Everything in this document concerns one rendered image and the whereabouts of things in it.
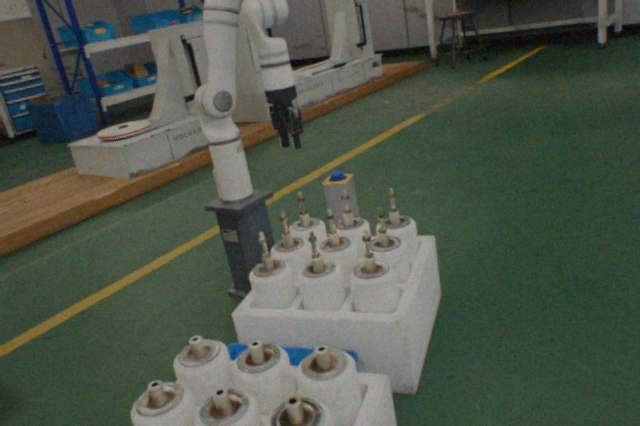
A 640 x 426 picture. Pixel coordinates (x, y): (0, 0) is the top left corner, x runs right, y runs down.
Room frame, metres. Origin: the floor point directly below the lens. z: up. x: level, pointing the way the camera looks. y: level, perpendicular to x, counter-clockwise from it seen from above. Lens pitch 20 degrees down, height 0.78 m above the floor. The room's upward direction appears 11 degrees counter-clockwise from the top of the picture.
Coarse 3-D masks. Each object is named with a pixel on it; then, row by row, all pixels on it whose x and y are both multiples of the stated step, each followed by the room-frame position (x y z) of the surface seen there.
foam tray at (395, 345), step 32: (416, 288) 1.02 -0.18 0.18; (256, 320) 1.04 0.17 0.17; (288, 320) 1.01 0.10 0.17; (320, 320) 0.98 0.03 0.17; (352, 320) 0.95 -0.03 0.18; (384, 320) 0.92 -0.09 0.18; (416, 320) 0.99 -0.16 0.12; (384, 352) 0.93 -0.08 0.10; (416, 352) 0.95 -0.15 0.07; (416, 384) 0.92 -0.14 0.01
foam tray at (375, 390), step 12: (360, 384) 0.75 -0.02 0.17; (372, 384) 0.74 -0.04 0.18; (384, 384) 0.74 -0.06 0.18; (300, 396) 0.75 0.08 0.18; (372, 396) 0.71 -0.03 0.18; (384, 396) 0.72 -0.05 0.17; (360, 408) 0.69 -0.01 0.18; (372, 408) 0.69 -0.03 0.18; (384, 408) 0.72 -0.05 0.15; (264, 420) 0.71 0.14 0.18; (360, 420) 0.67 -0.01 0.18; (372, 420) 0.66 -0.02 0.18; (384, 420) 0.71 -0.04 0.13
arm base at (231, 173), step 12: (228, 144) 1.45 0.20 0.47; (240, 144) 1.48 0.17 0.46; (216, 156) 1.46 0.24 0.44; (228, 156) 1.45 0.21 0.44; (240, 156) 1.47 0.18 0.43; (216, 168) 1.47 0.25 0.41; (228, 168) 1.45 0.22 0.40; (240, 168) 1.46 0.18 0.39; (216, 180) 1.50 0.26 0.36; (228, 180) 1.45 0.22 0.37; (240, 180) 1.46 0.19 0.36; (228, 192) 1.45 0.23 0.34; (240, 192) 1.45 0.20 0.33; (252, 192) 1.49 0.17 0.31
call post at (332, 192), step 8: (352, 176) 1.47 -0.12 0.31; (328, 184) 1.43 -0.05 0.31; (336, 184) 1.42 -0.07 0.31; (344, 184) 1.41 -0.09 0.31; (352, 184) 1.46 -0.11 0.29; (328, 192) 1.43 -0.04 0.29; (336, 192) 1.42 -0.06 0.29; (352, 192) 1.45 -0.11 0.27; (328, 200) 1.44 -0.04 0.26; (336, 200) 1.43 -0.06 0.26; (352, 200) 1.44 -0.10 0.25; (328, 208) 1.44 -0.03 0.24; (336, 208) 1.43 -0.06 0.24; (344, 208) 1.42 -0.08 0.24; (352, 208) 1.43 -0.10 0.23; (336, 216) 1.43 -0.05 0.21
